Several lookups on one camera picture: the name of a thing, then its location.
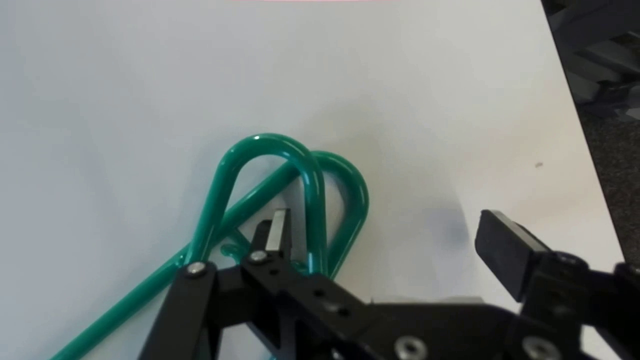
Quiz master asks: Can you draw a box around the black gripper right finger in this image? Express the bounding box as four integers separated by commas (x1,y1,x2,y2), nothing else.
474,210,589,315

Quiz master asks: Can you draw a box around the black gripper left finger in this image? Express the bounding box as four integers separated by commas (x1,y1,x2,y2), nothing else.
240,210,315,353

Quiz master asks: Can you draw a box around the green wire coat hanger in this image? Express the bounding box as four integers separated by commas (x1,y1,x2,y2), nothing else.
221,151,370,278
52,134,330,360

